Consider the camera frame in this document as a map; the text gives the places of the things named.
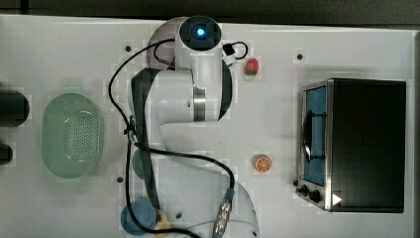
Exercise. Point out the black toaster oven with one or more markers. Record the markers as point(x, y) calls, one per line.
point(352, 145)

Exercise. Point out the blue bowl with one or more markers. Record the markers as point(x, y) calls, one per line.
point(145, 214)

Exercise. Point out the beige toy bread piece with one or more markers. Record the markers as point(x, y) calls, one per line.
point(162, 224)

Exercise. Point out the green perforated colander basket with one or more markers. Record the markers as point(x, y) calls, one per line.
point(72, 136)

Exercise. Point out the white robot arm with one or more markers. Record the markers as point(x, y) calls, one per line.
point(198, 195)

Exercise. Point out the black cylinder mount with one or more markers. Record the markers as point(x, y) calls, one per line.
point(14, 108)

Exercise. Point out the orange slice toy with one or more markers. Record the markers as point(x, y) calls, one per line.
point(262, 163)

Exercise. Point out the pink toy strawberry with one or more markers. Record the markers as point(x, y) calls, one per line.
point(252, 67)

